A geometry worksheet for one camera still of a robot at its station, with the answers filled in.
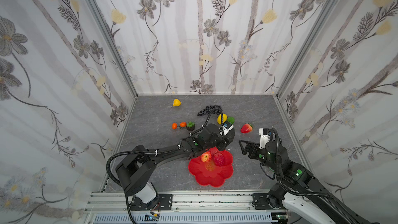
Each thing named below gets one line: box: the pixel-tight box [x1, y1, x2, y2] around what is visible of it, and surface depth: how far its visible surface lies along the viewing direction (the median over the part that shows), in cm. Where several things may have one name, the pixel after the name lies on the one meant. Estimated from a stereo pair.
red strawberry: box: [240, 123, 254, 134], surface depth 100 cm
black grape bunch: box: [196, 104, 222, 117], surface depth 109 cm
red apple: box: [201, 151, 212, 163], surface depth 85 cm
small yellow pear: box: [172, 98, 182, 107], surface depth 116 cm
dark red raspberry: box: [212, 152, 225, 166], surface depth 85 cm
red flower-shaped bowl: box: [188, 147, 234, 188], surface depth 85 cm
